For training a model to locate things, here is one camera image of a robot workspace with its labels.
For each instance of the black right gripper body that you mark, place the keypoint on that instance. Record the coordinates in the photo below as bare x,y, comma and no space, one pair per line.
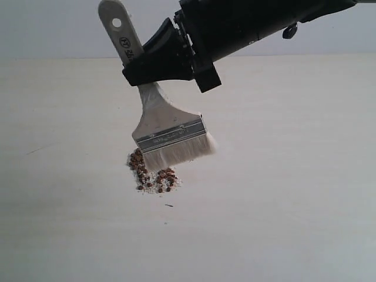
216,30

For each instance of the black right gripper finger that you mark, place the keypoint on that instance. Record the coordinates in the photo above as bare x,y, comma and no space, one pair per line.
166,56

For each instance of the white paint brush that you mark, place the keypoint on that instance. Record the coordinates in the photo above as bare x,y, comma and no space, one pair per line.
165,134

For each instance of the pile of beans and rice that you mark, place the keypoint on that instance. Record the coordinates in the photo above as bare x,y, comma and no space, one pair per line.
162,181

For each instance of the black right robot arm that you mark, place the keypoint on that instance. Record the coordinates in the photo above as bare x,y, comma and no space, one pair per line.
269,17

